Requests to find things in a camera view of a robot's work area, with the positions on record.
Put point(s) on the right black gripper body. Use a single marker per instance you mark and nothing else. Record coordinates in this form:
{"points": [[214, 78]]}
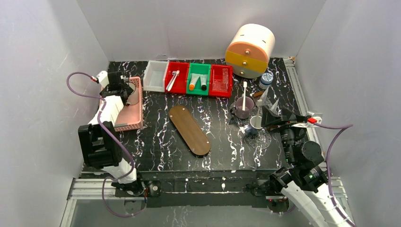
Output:
{"points": [[278, 123]]}

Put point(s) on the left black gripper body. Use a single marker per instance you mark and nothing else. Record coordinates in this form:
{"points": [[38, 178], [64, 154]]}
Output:
{"points": [[118, 93]]}

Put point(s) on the clear wooden-ended toothbrush holder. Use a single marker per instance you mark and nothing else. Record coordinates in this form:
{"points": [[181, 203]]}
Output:
{"points": [[257, 95]]}

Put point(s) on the white toothbrush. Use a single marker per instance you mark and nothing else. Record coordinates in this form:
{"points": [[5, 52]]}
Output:
{"points": [[172, 81], [258, 112], [244, 95]]}

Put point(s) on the red cap toothpaste tube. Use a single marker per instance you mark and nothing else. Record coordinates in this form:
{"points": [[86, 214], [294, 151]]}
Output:
{"points": [[263, 100]]}

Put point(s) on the cream ceramic mug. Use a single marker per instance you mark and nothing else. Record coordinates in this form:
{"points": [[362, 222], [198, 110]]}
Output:
{"points": [[133, 98]]}

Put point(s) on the clear acrylic holder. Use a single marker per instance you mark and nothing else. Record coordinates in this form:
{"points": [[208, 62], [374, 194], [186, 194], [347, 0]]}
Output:
{"points": [[221, 80]]}

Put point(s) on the black cap toothpaste tube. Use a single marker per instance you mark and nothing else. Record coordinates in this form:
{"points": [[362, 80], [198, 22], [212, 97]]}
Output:
{"points": [[203, 80]]}

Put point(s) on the orange cap toothpaste tube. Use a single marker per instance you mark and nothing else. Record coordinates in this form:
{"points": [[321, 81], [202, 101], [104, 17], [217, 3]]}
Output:
{"points": [[193, 82]]}

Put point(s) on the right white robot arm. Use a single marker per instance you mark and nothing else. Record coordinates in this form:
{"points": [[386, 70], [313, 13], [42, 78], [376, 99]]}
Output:
{"points": [[306, 184]]}

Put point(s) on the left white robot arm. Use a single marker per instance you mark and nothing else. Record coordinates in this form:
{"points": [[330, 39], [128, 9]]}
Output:
{"points": [[102, 150]]}

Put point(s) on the red toothbrush bin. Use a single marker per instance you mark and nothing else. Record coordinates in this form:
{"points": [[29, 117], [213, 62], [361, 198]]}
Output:
{"points": [[180, 83]]}

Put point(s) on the brown oval wooden tray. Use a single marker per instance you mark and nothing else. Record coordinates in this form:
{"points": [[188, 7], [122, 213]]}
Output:
{"points": [[196, 140]]}

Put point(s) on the green toothpaste bin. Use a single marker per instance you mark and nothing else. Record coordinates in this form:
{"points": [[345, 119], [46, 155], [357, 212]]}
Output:
{"points": [[198, 69]]}

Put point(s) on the purple ceramic mug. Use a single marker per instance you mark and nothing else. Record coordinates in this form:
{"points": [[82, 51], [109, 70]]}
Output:
{"points": [[236, 110]]}

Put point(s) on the pink plastic basket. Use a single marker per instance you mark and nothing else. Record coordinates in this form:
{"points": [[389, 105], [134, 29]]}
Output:
{"points": [[122, 117]]}

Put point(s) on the white plastic bin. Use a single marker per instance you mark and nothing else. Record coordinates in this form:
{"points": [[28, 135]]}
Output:
{"points": [[154, 76]]}

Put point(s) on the blue white small jar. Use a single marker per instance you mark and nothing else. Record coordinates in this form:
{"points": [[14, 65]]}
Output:
{"points": [[266, 80]]}

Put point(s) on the round drawer cabinet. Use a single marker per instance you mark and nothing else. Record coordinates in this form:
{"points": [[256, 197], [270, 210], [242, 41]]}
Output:
{"points": [[250, 50]]}

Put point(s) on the red holder bin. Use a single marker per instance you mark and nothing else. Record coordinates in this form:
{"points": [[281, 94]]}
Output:
{"points": [[216, 69]]}

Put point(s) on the black front base bar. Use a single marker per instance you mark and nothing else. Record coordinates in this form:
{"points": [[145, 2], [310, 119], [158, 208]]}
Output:
{"points": [[187, 188]]}

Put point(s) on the white blue-handled mug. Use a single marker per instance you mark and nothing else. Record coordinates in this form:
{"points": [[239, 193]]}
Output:
{"points": [[254, 125]]}

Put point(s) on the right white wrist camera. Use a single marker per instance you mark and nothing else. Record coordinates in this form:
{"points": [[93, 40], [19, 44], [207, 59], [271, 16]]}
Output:
{"points": [[313, 119]]}

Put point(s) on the aluminium side rail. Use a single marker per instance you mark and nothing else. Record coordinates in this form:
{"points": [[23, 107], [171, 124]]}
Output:
{"points": [[338, 187]]}

